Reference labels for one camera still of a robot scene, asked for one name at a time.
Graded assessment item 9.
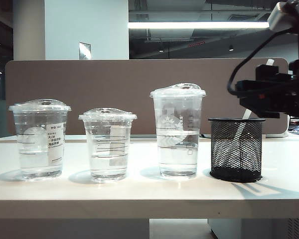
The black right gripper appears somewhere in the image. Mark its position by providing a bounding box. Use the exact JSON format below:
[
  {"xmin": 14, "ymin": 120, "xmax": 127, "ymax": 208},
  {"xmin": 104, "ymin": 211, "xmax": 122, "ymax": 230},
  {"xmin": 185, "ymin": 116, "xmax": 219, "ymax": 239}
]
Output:
[{"xmin": 235, "ymin": 59, "xmax": 299, "ymax": 119}]

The white paper straw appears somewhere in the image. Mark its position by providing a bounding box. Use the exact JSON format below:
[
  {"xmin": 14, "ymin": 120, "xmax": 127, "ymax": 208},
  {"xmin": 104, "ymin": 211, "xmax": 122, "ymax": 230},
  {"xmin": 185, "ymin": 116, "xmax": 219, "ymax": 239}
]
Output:
[{"xmin": 233, "ymin": 59, "xmax": 275, "ymax": 147}]

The tall cup clear lid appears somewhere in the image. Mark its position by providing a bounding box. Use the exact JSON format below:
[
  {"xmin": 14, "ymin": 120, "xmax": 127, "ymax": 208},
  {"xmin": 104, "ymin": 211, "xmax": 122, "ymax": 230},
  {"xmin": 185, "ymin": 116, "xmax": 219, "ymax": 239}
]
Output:
[{"xmin": 149, "ymin": 83, "xmax": 207, "ymax": 98}]

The tall clear plastic cup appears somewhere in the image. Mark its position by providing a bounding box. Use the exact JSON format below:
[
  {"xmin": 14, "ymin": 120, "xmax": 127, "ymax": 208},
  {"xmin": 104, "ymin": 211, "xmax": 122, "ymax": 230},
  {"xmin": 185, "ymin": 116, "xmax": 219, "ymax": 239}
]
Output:
[{"xmin": 151, "ymin": 96, "xmax": 204, "ymax": 180}]

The small cup clear lid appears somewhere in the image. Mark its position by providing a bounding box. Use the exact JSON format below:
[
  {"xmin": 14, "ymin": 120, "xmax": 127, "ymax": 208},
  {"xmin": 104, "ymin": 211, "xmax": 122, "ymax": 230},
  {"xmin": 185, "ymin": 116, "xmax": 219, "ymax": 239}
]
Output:
[{"xmin": 77, "ymin": 108, "xmax": 138, "ymax": 122}]

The small clear plastic cup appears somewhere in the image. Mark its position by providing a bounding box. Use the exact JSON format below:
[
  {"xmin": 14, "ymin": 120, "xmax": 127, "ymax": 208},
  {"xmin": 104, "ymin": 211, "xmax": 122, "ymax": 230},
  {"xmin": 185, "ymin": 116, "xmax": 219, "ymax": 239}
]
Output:
[{"xmin": 81, "ymin": 119, "xmax": 135, "ymax": 184}]

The medium cup clear lid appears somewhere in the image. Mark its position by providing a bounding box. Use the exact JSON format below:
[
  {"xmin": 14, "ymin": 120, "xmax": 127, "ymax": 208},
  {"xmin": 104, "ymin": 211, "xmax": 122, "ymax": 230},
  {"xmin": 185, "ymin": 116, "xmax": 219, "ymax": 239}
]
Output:
[{"xmin": 7, "ymin": 99, "xmax": 72, "ymax": 113}]

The medium clear cup with label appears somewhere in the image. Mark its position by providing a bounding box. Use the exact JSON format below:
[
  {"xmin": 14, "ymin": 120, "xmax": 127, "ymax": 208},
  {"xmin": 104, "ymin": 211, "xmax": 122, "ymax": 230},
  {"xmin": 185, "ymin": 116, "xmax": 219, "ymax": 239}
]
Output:
[{"xmin": 11, "ymin": 109, "xmax": 68, "ymax": 182}]

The black mesh pen holder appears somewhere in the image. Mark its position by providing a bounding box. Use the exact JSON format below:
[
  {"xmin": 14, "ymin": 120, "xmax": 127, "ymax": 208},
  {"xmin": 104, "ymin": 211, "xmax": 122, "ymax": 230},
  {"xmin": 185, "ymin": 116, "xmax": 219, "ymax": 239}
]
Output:
[{"xmin": 207, "ymin": 117, "xmax": 266, "ymax": 182}]

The long ceiling light strip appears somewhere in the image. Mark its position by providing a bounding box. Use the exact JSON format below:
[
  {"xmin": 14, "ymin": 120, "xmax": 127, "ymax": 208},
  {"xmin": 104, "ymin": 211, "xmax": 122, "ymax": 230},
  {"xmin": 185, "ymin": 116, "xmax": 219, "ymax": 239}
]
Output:
[{"xmin": 128, "ymin": 21, "xmax": 270, "ymax": 29}]

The brown desk divider panel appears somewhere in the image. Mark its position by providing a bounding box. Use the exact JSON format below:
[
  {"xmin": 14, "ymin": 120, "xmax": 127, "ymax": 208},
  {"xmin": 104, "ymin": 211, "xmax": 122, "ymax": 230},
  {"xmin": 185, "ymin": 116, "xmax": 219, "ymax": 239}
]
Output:
[{"xmin": 5, "ymin": 57, "xmax": 290, "ymax": 136}]

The framed sign on pillar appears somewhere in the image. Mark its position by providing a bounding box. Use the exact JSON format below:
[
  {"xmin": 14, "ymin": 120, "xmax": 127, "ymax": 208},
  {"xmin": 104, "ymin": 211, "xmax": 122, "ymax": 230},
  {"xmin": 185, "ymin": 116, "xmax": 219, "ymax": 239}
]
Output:
[{"xmin": 78, "ymin": 41, "xmax": 92, "ymax": 61}]

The black camera cable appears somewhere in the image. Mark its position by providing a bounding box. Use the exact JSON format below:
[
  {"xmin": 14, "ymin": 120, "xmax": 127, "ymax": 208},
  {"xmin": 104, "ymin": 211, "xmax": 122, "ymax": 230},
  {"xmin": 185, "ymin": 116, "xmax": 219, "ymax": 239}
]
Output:
[{"xmin": 226, "ymin": 27, "xmax": 296, "ymax": 98}]

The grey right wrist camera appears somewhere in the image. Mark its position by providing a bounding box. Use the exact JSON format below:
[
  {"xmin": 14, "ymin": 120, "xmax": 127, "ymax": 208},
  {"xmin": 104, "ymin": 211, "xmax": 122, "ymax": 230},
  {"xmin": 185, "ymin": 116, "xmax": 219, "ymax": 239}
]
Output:
[{"xmin": 268, "ymin": 1, "xmax": 299, "ymax": 32}]

